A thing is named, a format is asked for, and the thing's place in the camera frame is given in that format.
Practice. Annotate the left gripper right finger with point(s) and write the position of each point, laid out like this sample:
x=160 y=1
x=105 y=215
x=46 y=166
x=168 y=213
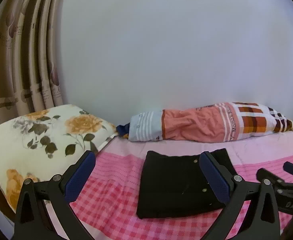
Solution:
x=261 y=220

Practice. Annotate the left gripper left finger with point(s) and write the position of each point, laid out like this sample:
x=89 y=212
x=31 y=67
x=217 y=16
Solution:
x=32 y=218

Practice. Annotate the black pants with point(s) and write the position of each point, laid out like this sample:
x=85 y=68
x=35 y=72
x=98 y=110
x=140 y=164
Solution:
x=173 y=187

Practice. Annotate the pink checked bedsheet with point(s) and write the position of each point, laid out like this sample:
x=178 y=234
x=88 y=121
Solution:
x=107 y=204

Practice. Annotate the cream floral pillow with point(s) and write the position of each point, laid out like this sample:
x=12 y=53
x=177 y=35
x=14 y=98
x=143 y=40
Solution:
x=41 y=144

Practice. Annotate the orange patterned bolster pillow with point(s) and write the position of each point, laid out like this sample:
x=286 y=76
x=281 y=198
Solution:
x=221 y=122

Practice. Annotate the beige curtain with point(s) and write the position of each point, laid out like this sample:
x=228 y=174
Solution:
x=29 y=81

